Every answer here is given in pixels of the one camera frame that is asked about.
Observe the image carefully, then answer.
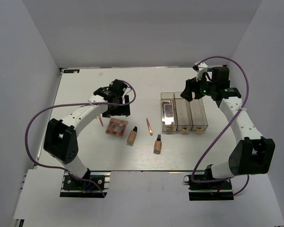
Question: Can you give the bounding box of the purple cable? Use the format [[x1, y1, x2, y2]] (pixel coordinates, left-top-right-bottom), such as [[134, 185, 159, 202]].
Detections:
[[25, 81, 136, 198], [191, 56, 249, 196]]

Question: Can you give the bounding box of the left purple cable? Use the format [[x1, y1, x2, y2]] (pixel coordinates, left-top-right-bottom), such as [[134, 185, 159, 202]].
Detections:
[[25, 81, 136, 198]]

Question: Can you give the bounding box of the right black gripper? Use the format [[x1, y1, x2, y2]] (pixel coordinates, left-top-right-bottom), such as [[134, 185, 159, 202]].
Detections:
[[180, 72, 216, 102]]

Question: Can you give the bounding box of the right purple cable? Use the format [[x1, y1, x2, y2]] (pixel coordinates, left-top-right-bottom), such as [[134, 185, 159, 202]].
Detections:
[[191, 56, 249, 196]]

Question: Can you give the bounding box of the pink lip pencil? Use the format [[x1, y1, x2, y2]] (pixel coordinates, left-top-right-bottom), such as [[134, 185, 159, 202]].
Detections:
[[146, 118, 153, 136]]

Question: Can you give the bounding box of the glitter colour eyeshadow palette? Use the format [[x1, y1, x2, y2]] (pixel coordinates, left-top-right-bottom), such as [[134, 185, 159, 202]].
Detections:
[[161, 100, 173, 110]]

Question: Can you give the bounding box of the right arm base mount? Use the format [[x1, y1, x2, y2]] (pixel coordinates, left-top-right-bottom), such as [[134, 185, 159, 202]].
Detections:
[[183, 175, 234, 201]]

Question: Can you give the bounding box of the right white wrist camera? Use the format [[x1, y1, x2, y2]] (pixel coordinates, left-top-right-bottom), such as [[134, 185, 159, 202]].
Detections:
[[193, 62, 208, 81]]

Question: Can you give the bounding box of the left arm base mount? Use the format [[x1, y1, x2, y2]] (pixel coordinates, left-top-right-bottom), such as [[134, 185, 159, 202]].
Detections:
[[60, 172, 111, 198]]

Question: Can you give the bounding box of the square pink eyeshadow palette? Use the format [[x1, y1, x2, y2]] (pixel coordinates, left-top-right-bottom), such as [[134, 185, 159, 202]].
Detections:
[[105, 118, 128, 138]]

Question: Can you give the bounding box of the foundation bottle black cap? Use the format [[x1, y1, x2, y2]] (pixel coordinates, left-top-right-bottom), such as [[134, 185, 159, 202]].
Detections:
[[127, 126, 137, 146]]

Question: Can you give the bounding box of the clear acrylic drawer organizer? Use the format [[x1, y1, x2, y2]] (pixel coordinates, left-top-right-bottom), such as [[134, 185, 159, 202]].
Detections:
[[160, 92, 208, 132]]

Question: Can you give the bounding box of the foundation bottle pump top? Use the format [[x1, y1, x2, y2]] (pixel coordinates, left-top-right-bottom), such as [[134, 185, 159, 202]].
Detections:
[[153, 134, 162, 154]]

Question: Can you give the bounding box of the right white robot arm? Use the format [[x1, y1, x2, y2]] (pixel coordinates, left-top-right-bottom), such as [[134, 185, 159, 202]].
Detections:
[[180, 64, 275, 189]]

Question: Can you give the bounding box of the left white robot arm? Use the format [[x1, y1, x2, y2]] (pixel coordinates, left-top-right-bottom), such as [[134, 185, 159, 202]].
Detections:
[[44, 79, 130, 189]]

